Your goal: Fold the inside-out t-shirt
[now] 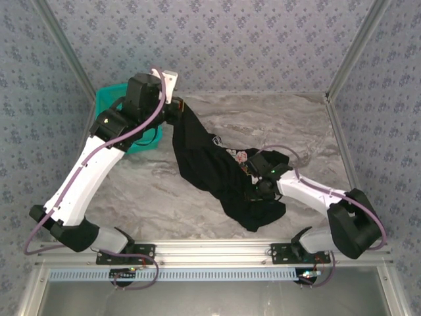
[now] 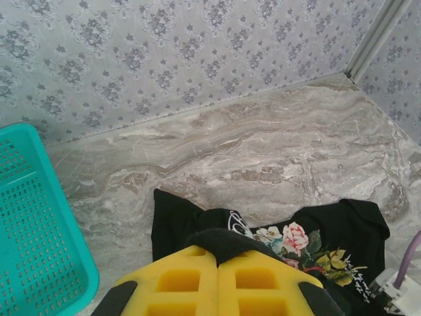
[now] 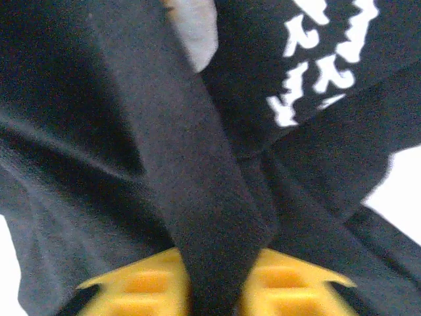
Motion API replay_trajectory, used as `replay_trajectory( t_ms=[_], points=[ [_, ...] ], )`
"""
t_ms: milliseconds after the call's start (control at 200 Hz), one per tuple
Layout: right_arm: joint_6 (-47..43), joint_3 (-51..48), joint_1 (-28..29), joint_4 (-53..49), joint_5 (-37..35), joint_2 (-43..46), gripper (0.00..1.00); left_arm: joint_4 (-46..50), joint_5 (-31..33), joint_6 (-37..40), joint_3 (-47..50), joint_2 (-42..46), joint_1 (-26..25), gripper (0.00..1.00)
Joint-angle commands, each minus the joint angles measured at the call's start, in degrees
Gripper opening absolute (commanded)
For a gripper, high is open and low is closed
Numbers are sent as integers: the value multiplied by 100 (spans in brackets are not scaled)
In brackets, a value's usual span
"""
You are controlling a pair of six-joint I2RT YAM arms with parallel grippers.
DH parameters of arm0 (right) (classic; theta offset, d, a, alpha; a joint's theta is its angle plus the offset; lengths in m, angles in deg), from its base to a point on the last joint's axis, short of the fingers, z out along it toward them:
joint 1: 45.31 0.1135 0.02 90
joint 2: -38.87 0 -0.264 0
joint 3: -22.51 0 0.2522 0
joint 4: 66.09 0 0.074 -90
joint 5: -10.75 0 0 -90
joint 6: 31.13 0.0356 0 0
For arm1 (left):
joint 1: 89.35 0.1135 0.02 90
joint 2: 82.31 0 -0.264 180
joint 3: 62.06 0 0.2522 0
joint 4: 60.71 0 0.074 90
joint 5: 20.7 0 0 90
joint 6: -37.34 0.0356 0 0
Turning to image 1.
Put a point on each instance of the black t-shirt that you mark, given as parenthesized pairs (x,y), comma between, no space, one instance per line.
(204,171)

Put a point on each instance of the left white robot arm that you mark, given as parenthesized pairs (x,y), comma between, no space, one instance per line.
(82,177)

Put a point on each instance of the teal plastic basket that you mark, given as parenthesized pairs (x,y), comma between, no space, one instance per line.
(105,95)

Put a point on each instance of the small black circuit board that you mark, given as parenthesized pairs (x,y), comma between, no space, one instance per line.
(307,274)
(123,274)

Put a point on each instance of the aluminium frame post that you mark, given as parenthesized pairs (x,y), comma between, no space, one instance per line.
(358,49)
(67,49)

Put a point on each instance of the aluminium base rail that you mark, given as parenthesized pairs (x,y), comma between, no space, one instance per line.
(210,250)

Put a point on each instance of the aluminium lower frame bar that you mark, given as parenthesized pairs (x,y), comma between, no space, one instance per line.
(31,296)
(396,296)

